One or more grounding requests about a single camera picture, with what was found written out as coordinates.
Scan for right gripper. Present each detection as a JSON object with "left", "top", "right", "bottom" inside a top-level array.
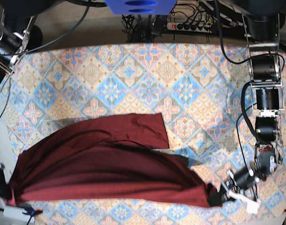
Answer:
[{"left": 0, "top": 162, "right": 12, "bottom": 201}]

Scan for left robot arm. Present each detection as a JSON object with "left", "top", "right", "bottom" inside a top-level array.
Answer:
[{"left": 209, "top": 0, "right": 286, "bottom": 214}]

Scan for patterned tablecloth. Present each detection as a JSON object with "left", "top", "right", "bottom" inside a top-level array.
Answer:
[{"left": 0, "top": 44, "right": 286, "bottom": 225}]

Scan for black round stool base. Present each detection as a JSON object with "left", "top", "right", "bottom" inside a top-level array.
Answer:
[{"left": 27, "top": 25, "right": 43, "bottom": 50}]

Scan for blue plastic box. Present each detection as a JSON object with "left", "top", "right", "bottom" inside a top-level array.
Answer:
[{"left": 105, "top": 0, "right": 177, "bottom": 15}]

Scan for maroon t-shirt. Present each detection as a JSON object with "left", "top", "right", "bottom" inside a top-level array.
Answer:
[{"left": 7, "top": 113, "right": 217, "bottom": 207}]

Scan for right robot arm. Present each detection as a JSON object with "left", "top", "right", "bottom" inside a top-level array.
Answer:
[{"left": 0, "top": 0, "right": 60, "bottom": 84}]

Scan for white power strip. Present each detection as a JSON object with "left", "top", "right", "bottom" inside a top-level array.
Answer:
[{"left": 166, "top": 22, "right": 210, "bottom": 33}]

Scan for tangled black cables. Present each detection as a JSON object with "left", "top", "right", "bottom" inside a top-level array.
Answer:
[{"left": 120, "top": 0, "right": 228, "bottom": 43}]

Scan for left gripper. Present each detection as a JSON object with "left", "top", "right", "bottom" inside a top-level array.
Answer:
[{"left": 208, "top": 170, "right": 261, "bottom": 213}]

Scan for blue clamp front left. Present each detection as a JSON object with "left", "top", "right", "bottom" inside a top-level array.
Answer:
[{"left": 0, "top": 207, "right": 43, "bottom": 225}]

